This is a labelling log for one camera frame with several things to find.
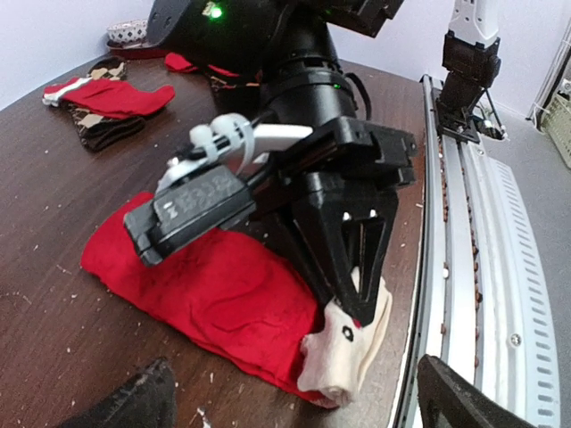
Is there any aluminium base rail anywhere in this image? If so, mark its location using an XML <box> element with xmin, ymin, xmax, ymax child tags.
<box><xmin>390</xmin><ymin>76</ymin><xmax>562</xmax><ymax>427</ymax></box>

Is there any argyle sock at back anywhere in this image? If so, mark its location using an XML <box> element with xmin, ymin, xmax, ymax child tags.
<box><xmin>57</xmin><ymin>56</ymin><xmax>145</xmax><ymax>152</ymax></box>

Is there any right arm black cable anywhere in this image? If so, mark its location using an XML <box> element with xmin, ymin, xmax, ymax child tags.
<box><xmin>343</xmin><ymin>70</ymin><xmax>374</xmax><ymax>121</ymax></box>

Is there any white dotted bowl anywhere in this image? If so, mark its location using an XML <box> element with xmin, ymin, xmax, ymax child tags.
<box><xmin>107</xmin><ymin>20</ymin><xmax>147</xmax><ymax>45</ymax></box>

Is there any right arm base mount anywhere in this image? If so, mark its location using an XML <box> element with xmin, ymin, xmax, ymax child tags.
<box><xmin>431</xmin><ymin>87</ymin><xmax>508</xmax><ymax>144</ymax></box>

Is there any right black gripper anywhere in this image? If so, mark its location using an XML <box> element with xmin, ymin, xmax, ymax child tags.
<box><xmin>147</xmin><ymin>1</ymin><xmax>414</xmax><ymax>208</ymax></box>

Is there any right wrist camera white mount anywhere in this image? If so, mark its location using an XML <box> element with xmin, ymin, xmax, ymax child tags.
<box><xmin>122</xmin><ymin>113</ymin><xmax>316</xmax><ymax>268</ymax></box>

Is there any red sock with white cuff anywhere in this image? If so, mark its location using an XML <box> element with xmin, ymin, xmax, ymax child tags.
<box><xmin>42</xmin><ymin>78</ymin><xmax>176</xmax><ymax>119</ymax></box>

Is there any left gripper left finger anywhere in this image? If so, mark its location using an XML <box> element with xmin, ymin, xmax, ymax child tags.
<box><xmin>59</xmin><ymin>358</ymin><xmax>177</xmax><ymax>428</ymax></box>

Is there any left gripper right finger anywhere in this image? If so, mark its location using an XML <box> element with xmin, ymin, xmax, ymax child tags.
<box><xmin>417</xmin><ymin>354</ymin><xmax>533</xmax><ymax>428</ymax></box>

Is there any red plate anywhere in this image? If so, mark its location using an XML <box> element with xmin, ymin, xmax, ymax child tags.
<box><xmin>106</xmin><ymin>40</ymin><xmax>169</xmax><ymax>60</ymax></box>

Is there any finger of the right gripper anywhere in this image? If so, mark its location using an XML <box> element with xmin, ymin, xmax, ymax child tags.
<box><xmin>343</xmin><ymin>191</ymin><xmax>399</xmax><ymax>326</ymax></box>
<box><xmin>279</xmin><ymin>172</ymin><xmax>357</xmax><ymax>308</ymax></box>

